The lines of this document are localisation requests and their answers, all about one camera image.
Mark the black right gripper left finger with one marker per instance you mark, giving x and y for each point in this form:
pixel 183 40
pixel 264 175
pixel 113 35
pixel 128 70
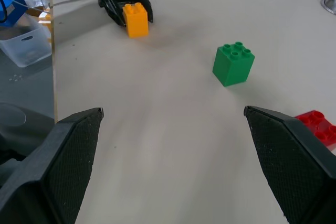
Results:
pixel 65 161

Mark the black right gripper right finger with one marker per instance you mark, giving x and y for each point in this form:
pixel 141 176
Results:
pixel 291 166

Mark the orange toy brick cube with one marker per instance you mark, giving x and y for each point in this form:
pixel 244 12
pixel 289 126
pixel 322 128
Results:
pixel 136 23

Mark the red toy brick cube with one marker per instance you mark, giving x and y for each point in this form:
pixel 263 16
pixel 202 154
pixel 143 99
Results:
pixel 321 129

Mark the grey rounded robot body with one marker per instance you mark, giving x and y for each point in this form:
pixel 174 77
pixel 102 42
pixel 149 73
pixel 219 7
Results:
pixel 18 127

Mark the clear plastic storage bin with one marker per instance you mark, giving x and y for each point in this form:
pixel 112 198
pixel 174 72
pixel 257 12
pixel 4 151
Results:
pixel 25 48

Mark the green toy brick cube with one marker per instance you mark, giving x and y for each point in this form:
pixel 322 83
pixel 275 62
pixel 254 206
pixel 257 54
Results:
pixel 232 66

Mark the blue box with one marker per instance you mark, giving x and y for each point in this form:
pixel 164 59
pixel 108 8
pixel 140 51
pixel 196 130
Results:
pixel 11 5

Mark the round metal base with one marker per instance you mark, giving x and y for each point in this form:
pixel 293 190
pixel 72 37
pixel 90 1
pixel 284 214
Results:
pixel 330 4

